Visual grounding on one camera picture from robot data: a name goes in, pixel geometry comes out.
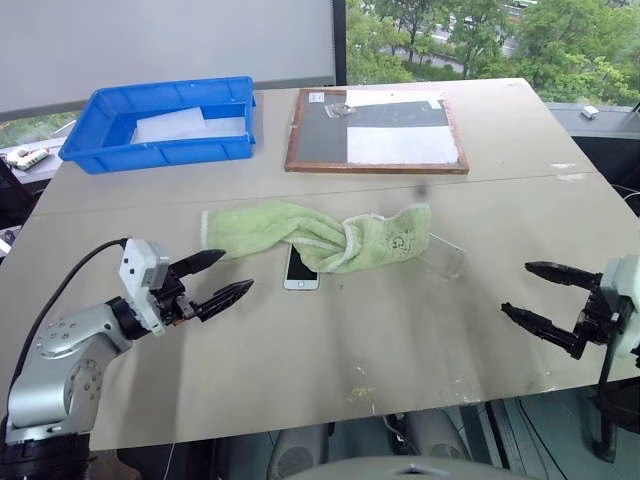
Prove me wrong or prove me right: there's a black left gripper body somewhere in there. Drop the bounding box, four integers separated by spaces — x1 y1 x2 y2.
149 264 204 329

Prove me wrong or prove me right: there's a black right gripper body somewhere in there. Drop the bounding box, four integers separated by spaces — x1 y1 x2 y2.
574 287 626 346

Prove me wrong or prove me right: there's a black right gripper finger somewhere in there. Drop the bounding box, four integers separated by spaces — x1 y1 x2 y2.
501 301 584 360
524 260 604 290

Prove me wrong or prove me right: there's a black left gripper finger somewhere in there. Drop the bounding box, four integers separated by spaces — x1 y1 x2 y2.
197 278 255 322
172 248 227 280

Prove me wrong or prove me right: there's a green towel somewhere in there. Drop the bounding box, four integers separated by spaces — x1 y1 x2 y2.
199 199 432 275

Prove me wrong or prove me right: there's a white smartphone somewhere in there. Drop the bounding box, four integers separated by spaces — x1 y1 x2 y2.
283 242 320 292

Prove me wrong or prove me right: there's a clear phone case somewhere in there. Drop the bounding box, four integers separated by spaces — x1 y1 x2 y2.
417 229 467 280

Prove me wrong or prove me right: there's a blue plastic bin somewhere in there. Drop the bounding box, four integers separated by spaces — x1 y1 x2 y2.
58 75 259 175

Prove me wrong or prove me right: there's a thin white foam sheet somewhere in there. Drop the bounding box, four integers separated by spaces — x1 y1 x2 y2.
203 116 249 140

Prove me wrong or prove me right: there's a white sheet in bin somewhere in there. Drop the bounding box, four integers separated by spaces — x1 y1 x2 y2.
132 105 209 146

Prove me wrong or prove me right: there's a dark window ledge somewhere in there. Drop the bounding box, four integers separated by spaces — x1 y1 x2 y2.
544 102 640 201

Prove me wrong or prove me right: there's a grey rounded shape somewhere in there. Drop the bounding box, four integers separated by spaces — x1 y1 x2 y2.
267 424 331 480
404 407 474 471

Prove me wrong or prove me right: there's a wood framed black board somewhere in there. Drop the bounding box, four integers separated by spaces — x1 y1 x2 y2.
284 87 470 175

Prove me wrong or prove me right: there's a grey curved robot torso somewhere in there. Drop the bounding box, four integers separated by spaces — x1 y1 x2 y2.
324 453 501 480

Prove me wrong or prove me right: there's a white power strip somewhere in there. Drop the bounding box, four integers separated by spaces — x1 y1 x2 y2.
4 148 51 172

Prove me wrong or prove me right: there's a large white paper sheet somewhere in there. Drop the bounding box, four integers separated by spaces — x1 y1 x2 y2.
346 125 459 165

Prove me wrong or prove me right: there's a white roller blind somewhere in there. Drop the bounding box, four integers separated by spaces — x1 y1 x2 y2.
0 0 336 115

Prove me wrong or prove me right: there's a narrow white paper strip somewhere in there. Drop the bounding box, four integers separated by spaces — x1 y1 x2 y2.
344 89 446 109

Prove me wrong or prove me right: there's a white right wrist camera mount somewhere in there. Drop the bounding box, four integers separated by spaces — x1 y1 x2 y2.
599 255 640 359

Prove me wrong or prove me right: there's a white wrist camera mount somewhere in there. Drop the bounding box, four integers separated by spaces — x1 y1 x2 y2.
118 238 174 337
599 255 640 359

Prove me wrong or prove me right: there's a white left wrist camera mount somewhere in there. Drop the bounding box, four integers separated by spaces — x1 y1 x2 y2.
118 238 174 337

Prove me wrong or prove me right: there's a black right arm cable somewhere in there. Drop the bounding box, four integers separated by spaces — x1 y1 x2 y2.
593 339 617 462

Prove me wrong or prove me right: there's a dark window post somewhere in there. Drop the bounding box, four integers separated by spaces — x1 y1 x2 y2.
332 0 349 87

